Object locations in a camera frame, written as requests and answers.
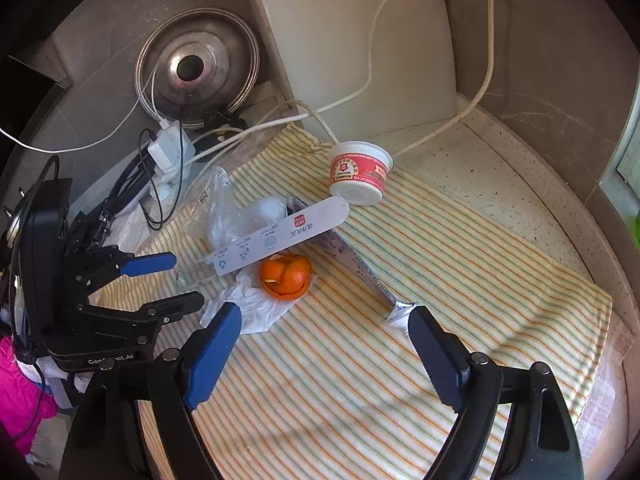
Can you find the person's left forearm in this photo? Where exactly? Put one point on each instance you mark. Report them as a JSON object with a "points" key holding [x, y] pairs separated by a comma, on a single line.
{"points": [[25, 395]]}

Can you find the silver foil tube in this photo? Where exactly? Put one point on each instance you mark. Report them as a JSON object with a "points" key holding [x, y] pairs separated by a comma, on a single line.
{"points": [[360, 267]]}

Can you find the window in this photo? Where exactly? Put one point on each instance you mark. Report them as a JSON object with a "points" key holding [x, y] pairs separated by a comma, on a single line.
{"points": [[625, 160]]}

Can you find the red and white yoghurt cup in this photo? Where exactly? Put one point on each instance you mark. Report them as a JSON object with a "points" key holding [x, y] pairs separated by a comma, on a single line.
{"points": [[357, 170]]}

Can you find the white cutting board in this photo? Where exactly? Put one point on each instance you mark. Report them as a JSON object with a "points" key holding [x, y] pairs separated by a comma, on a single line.
{"points": [[325, 35]]}

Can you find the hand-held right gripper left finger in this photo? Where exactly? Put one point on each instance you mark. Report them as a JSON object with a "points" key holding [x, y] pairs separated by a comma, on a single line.
{"points": [[212, 355]]}

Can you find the metal pot lid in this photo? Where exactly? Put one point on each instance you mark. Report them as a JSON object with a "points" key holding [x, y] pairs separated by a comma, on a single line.
{"points": [[220, 50]]}

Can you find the long white package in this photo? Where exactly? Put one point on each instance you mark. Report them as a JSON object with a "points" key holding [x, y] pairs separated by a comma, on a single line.
{"points": [[280, 235]]}

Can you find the clear plastic bag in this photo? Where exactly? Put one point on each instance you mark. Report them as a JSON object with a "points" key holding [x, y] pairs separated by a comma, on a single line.
{"points": [[222, 215]]}

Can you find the thin white cloth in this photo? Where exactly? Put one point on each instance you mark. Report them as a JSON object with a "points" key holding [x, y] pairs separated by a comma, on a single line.
{"points": [[142, 222]]}

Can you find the striped cloth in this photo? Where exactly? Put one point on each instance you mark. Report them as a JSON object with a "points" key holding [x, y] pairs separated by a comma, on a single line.
{"points": [[400, 260]]}

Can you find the white power strip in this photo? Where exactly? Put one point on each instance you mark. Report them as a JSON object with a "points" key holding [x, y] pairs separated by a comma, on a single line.
{"points": [[170, 152]]}

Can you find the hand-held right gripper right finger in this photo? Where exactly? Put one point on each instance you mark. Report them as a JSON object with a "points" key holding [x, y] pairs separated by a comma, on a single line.
{"points": [[440, 360]]}

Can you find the orange peel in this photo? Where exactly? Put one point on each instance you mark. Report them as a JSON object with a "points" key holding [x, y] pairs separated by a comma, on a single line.
{"points": [[285, 277]]}

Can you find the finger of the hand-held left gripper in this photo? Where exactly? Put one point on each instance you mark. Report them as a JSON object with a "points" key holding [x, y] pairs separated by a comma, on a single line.
{"points": [[150, 263], [175, 305]]}

